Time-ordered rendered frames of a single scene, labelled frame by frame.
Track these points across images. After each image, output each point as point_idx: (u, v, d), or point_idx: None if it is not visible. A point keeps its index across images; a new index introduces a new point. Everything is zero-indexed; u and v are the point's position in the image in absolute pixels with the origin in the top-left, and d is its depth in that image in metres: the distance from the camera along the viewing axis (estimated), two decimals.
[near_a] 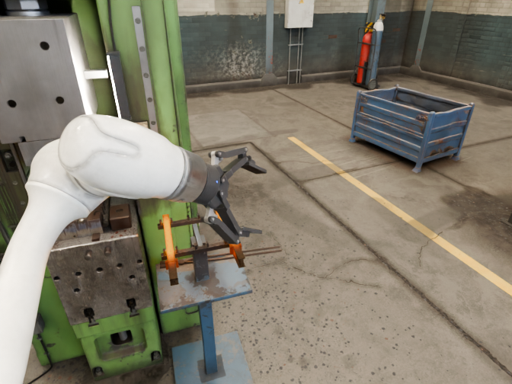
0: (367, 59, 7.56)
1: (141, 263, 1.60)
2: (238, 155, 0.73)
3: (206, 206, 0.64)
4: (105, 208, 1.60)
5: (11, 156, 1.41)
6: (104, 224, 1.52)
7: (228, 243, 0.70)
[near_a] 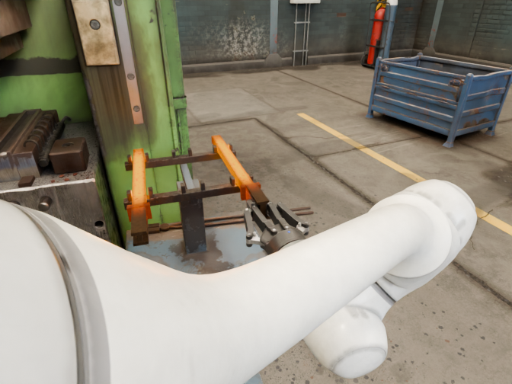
0: (379, 38, 7.00)
1: (102, 226, 1.05)
2: (251, 216, 0.72)
3: None
4: (47, 142, 1.05)
5: None
6: (40, 161, 0.96)
7: (282, 210, 0.75)
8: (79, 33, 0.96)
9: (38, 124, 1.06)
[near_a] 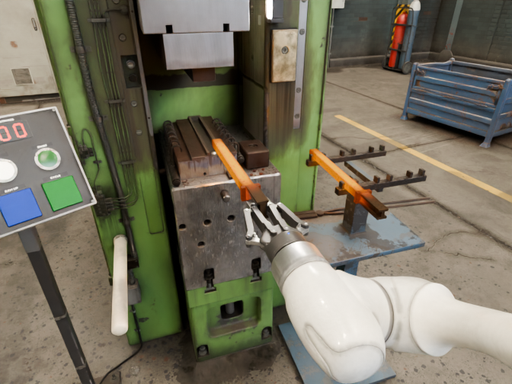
0: (401, 42, 7.25)
1: None
2: (251, 216, 0.72)
3: None
4: (232, 144, 1.29)
5: (134, 65, 1.10)
6: (240, 159, 1.21)
7: (282, 211, 0.75)
8: (272, 57, 1.20)
9: (223, 129, 1.30)
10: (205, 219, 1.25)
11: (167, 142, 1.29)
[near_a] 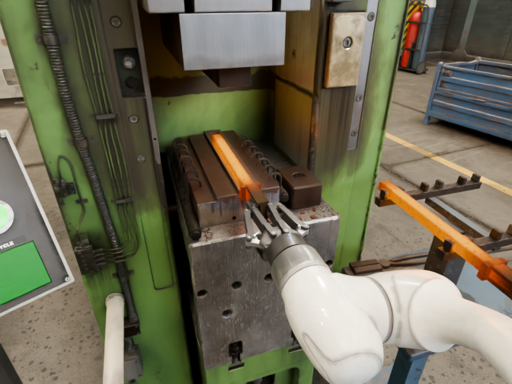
0: (414, 40, 6.89)
1: (330, 266, 0.94)
2: (251, 216, 0.73)
3: None
4: (269, 172, 0.94)
5: (133, 65, 0.75)
6: (283, 196, 0.86)
7: (281, 211, 0.75)
8: (328, 52, 0.85)
9: (257, 152, 0.95)
10: None
11: (179, 169, 0.94)
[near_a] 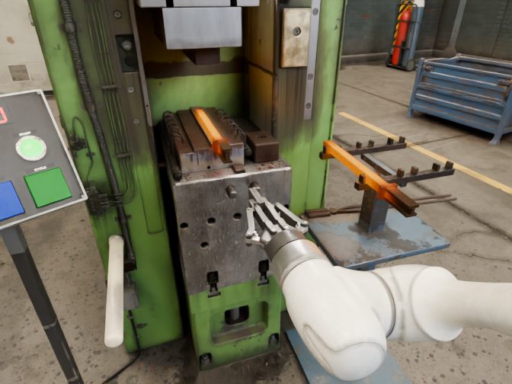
0: (404, 39, 7.14)
1: (287, 209, 1.19)
2: (254, 215, 0.73)
3: None
4: (238, 136, 1.18)
5: (130, 47, 0.99)
6: (248, 152, 1.10)
7: (279, 211, 0.75)
8: (282, 40, 1.09)
9: (228, 119, 1.20)
10: (209, 218, 1.14)
11: (167, 133, 1.19)
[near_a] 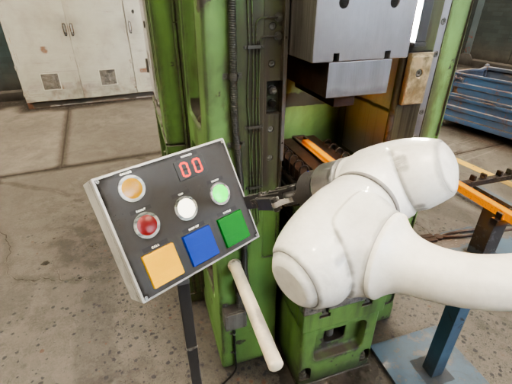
0: None
1: None
2: None
3: None
4: None
5: (276, 91, 1.07)
6: None
7: None
8: (404, 80, 1.17)
9: (345, 152, 1.27)
10: None
11: (288, 165, 1.27)
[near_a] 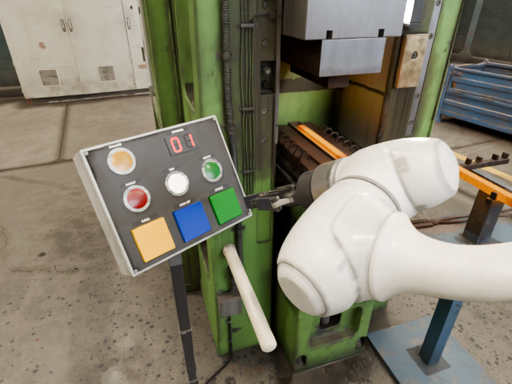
0: None
1: None
2: None
3: None
4: None
5: (270, 72, 1.07)
6: None
7: None
8: (400, 62, 1.17)
9: (340, 136, 1.27)
10: None
11: (283, 149, 1.26)
